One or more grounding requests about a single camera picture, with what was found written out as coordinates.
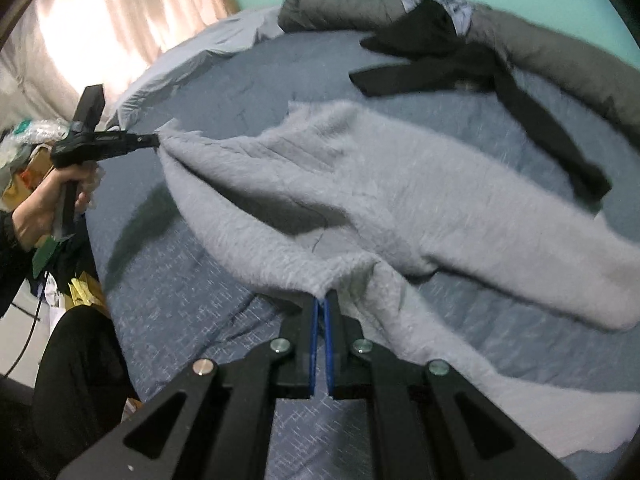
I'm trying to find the grey sweatpants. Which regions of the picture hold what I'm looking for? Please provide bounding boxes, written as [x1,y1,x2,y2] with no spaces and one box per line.
[157,100,640,466]

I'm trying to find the pink curtain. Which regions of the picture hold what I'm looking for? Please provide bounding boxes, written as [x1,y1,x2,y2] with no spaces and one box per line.
[0,0,238,126]

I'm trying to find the black pants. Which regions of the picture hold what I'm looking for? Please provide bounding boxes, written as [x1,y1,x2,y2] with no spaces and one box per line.
[348,0,612,206]

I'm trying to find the cardboard box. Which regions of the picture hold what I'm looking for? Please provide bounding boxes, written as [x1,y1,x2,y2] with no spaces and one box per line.
[5,157,56,206]

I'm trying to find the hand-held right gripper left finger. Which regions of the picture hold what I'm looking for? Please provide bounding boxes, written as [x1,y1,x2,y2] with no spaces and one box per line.
[55,292,321,480]

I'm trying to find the green tag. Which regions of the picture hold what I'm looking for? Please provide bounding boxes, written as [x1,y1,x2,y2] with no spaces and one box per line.
[32,235,62,277]

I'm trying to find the dark grey rolled duvet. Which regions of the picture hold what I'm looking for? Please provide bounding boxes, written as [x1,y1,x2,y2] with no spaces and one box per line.
[277,0,640,133]

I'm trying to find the clear plastic bags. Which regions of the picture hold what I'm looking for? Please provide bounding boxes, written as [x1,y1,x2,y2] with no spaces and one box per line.
[0,117,73,181]

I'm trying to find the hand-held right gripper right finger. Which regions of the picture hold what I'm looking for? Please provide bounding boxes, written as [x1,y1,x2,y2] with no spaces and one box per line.
[325,290,576,480]

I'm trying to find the blue striped shirt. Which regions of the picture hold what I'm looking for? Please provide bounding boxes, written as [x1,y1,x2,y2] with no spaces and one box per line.
[402,0,476,36]

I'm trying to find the person's left hand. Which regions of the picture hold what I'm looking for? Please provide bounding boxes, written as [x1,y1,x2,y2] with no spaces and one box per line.
[12,166,103,251]

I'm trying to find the yellow packet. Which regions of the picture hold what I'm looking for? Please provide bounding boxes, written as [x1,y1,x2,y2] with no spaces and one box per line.
[67,272,104,309]

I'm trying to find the person's leg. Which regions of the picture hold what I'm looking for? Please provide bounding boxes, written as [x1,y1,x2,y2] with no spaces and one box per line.
[30,305,143,480]

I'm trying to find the black cable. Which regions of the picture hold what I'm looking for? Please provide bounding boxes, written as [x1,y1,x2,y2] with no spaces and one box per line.
[0,270,51,381]

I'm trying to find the blue patterned bed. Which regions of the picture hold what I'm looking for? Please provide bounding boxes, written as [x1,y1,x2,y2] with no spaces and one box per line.
[85,5,640,480]

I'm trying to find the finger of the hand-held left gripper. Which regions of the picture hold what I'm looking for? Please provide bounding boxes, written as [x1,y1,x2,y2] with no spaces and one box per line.
[121,131,161,154]

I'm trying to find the person's left forearm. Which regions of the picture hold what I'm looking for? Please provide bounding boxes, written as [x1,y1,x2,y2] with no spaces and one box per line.
[0,210,32,321]

